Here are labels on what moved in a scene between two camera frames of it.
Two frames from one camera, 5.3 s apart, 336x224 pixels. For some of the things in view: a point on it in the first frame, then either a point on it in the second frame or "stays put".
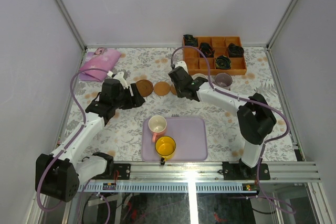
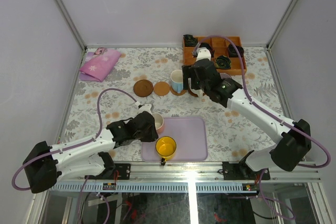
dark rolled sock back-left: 190,40 stays put
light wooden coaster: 161,88 stays put
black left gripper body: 134,95 -> 146,128
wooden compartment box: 197,64 stays put
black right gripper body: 179,91 -> 205,88
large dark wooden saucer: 145,87 stays put
